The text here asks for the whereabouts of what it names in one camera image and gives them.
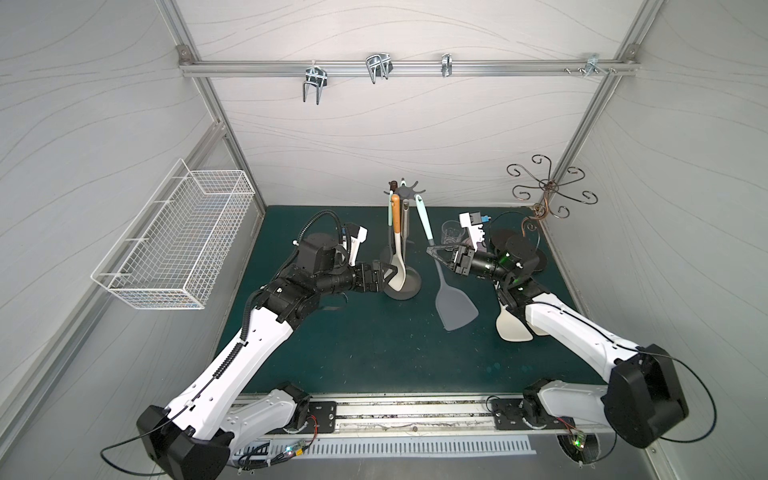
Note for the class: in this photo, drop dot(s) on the grey utensil rack stand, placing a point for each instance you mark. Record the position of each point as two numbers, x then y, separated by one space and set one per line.
413 281

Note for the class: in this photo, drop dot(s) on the white vent strip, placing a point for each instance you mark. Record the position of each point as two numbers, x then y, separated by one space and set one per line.
465 446

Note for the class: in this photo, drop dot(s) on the white wire basket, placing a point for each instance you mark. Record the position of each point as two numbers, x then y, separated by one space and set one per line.
171 253

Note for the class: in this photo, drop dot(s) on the cream spatula wooden handle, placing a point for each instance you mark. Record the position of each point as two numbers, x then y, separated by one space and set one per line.
510 328

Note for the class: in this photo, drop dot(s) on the small metal hook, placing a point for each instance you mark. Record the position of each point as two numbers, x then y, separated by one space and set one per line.
446 65

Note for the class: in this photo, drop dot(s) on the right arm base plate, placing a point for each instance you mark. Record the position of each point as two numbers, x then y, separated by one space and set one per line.
508 414

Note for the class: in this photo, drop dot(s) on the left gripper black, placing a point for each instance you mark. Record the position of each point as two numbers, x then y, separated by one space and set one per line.
369 276

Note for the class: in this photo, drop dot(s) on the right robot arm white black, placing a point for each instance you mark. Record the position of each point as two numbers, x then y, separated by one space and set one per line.
641 397

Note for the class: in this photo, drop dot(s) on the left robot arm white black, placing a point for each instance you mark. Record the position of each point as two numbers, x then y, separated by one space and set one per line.
199 434

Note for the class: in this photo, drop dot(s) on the grey turner mint handle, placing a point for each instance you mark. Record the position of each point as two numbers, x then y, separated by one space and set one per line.
455 309

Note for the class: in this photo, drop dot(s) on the double metal hook left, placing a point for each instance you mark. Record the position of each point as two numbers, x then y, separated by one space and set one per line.
316 79

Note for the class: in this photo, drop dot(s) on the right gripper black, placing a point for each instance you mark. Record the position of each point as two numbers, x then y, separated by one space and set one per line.
456 260

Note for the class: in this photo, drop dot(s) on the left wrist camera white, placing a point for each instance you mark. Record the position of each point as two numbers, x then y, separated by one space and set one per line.
353 237

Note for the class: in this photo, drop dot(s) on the bronze scroll hook stand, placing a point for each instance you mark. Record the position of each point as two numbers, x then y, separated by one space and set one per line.
530 184

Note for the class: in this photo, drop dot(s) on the aluminium cross rail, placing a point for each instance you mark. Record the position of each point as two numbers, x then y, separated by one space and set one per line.
401 68

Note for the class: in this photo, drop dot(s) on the cream spoon wooden handle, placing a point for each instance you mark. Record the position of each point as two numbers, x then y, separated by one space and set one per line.
397 252

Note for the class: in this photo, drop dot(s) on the double metal hook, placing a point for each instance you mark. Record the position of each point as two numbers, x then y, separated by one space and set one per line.
379 66
316 79

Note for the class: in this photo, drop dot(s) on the clear drinking glass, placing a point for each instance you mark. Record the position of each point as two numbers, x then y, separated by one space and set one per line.
452 232

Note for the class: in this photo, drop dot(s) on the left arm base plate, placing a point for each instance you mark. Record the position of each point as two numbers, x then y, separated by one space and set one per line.
318 413

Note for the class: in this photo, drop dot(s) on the double metal hook middle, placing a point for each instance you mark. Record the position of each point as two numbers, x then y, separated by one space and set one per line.
379 66

